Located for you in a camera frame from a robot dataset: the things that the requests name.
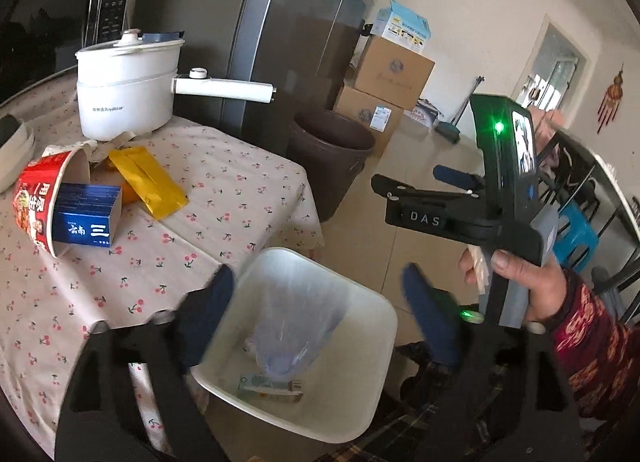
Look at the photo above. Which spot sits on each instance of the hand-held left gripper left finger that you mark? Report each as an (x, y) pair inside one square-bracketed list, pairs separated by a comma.
[(211, 303)]

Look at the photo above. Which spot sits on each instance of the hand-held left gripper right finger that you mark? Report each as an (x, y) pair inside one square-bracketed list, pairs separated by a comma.
[(431, 314)]

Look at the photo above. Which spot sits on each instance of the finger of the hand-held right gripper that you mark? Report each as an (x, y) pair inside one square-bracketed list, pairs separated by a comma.
[(457, 176), (400, 188)]

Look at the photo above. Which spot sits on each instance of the white trash bin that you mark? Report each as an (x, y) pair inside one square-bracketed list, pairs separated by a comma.
[(350, 342)]

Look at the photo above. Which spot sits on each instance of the yellow foil packet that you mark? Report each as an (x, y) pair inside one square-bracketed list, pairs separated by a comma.
[(150, 182)]

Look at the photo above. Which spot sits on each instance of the blue paper box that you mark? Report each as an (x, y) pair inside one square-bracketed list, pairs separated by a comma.
[(85, 222)]

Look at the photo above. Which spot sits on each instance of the red instant noodle cup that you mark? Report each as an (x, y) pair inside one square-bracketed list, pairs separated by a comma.
[(32, 197)]

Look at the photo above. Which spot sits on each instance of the person's right forearm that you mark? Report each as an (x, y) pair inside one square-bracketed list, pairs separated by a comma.
[(600, 352)]

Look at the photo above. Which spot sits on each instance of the person's right hand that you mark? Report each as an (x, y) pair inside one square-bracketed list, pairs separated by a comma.
[(542, 292)]

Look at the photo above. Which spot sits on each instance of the broom with dustpan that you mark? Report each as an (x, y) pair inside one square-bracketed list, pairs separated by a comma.
[(447, 133)]

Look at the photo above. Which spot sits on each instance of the flat printed packet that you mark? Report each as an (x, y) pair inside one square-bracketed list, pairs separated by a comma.
[(425, 114)]

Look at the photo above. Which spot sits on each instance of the brown plastic bin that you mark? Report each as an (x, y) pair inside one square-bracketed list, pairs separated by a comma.
[(325, 172)]

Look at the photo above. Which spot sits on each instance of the black metal chair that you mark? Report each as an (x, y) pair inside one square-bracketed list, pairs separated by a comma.
[(580, 177)]

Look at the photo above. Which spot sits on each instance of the large brown cardboard box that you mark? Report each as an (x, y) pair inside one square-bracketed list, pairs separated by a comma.
[(365, 112)]

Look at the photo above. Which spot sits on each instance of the clear plastic bag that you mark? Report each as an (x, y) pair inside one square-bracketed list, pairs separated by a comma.
[(295, 342)]

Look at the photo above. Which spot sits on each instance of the blue plastic stool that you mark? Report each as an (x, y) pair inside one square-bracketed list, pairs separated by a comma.
[(580, 237)]

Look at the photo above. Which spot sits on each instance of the white green-print small carton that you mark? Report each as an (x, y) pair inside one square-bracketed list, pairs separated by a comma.
[(270, 387)]

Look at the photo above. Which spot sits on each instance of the floral tablecloth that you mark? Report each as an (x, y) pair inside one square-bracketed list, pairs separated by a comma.
[(210, 192)]

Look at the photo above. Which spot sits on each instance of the person's leg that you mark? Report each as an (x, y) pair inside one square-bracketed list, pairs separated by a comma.
[(415, 424)]

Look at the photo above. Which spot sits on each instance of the small brown cardboard box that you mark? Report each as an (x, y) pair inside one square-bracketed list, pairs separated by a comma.
[(395, 72)]

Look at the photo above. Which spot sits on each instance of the dining table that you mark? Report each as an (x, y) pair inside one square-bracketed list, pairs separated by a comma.
[(622, 202)]

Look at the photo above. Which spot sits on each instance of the window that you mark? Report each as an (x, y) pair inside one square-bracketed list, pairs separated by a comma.
[(555, 67)]

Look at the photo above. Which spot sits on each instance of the orange carrot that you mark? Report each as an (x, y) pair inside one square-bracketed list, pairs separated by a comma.
[(127, 193)]

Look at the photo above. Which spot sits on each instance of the blue and white box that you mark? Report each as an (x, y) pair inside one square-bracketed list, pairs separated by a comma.
[(402, 24)]

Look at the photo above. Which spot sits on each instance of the grey refrigerator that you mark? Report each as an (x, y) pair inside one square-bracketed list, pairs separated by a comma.
[(305, 42)]

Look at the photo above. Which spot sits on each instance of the white electric cooking pot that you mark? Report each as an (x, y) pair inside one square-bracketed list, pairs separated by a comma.
[(127, 92)]

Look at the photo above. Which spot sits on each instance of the white bowl at edge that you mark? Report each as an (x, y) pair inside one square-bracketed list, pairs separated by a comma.
[(12, 152)]

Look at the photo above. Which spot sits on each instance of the white knob pot lid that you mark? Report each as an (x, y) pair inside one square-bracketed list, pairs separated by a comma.
[(131, 38)]

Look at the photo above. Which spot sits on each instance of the black microwave oven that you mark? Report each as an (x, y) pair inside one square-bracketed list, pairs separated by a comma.
[(55, 27)]

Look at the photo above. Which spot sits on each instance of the red wall ornament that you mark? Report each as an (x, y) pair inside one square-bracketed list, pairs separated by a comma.
[(611, 102)]

